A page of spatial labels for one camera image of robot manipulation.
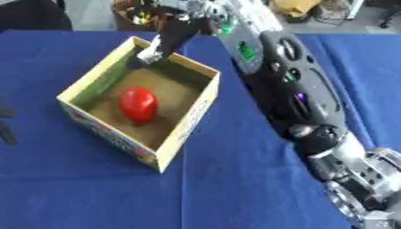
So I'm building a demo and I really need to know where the black office chair base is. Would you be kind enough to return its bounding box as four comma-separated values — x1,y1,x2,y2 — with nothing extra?
377,0,401,30

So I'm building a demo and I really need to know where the brown cardboard box with clutter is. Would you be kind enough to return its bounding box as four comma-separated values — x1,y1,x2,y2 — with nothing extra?
111,0,162,32

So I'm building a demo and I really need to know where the yellow bag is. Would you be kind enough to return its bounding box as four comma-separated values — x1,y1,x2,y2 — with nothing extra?
269,0,323,18

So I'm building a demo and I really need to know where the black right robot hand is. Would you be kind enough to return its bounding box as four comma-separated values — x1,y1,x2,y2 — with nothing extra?
124,16,212,70

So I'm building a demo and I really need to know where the black chair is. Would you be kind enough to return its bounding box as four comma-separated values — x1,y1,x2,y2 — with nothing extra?
0,0,74,32

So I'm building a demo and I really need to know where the tan cardboard box green inside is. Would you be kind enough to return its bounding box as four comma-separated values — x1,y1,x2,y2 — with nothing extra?
55,35,223,174

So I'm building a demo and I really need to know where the red toy fruit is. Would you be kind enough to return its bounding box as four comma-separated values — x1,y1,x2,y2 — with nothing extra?
117,86,160,125

